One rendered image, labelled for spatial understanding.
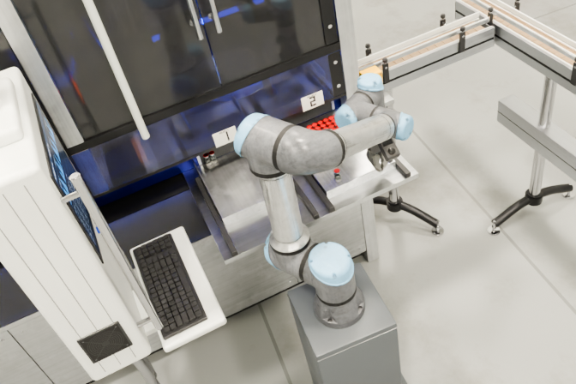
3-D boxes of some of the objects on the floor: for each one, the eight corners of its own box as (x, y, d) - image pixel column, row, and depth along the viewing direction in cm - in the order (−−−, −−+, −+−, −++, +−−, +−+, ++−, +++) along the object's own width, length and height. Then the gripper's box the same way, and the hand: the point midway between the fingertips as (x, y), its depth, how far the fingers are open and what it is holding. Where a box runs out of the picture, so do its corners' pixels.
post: (362, 253, 289) (288, -276, 150) (372, 248, 290) (309, -282, 151) (368, 262, 284) (298, -275, 146) (379, 257, 286) (321, -281, 147)
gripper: (378, 105, 190) (382, 155, 204) (353, 116, 188) (359, 165, 202) (392, 119, 184) (396, 170, 198) (366, 129, 182) (372, 180, 196)
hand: (381, 170), depth 197 cm, fingers closed, pressing on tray
